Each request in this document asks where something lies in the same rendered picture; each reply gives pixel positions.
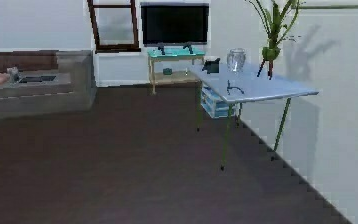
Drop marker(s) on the blue white striped crate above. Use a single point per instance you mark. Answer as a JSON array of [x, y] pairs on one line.
[[215, 103]]

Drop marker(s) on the small teal box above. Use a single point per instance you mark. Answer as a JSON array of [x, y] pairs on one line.
[[167, 71]]

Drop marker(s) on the small black box object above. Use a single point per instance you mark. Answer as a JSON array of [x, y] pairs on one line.
[[211, 65]]

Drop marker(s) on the teal top television stand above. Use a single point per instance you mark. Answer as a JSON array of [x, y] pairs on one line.
[[173, 53]]

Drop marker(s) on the black eyeglasses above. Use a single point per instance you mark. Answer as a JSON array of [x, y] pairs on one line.
[[233, 88]]

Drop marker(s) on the pale blue green-legged table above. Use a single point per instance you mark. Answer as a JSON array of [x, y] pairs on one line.
[[250, 85]]

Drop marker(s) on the clear glass vase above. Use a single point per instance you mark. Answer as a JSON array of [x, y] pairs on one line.
[[236, 60]]

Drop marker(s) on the black television set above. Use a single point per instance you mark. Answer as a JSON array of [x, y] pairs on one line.
[[174, 23]]

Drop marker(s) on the brown framed window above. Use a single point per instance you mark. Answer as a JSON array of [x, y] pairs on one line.
[[115, 25]]

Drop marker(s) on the green house plant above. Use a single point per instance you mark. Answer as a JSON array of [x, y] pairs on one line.
[[273, 30]]

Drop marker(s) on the grey sofa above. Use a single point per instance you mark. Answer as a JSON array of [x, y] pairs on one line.
[[53, 86]]

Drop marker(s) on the black laptop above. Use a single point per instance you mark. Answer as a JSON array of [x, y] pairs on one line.
[[37, 79]]

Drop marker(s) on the small grey object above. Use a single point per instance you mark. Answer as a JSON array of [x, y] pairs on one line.
[[13, 74]]

